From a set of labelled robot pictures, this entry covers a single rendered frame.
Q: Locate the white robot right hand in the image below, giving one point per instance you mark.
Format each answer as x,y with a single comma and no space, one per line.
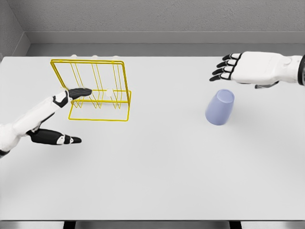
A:
257,68

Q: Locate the lavender plastic cup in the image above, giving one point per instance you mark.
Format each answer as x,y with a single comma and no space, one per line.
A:
219,109

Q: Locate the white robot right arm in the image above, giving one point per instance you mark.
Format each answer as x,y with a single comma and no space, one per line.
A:
295,69

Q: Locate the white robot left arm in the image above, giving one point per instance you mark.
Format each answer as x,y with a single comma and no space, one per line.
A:
5,138

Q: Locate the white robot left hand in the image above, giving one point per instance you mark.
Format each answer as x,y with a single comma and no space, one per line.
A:
35,114

